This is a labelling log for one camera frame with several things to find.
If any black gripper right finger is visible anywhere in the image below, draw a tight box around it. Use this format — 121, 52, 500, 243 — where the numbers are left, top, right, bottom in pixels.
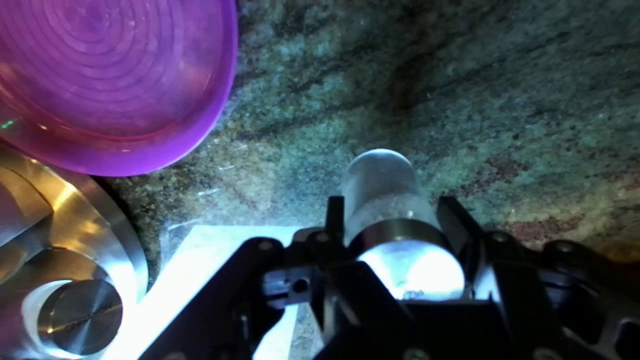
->
437, 194, 640, 360

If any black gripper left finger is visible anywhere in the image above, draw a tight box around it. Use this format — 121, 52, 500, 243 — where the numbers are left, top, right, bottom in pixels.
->
139, 194, 356, 360

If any steel revolving seasoning rack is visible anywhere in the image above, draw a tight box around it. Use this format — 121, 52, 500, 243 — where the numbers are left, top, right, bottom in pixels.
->
0, 146, 151, 360

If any steel capped spice jar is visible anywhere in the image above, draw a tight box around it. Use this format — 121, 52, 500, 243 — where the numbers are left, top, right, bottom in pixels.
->
36, 279, 127, 357

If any purple plastic plate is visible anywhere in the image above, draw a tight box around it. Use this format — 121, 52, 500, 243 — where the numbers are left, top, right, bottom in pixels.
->
0, 0, 240, 178

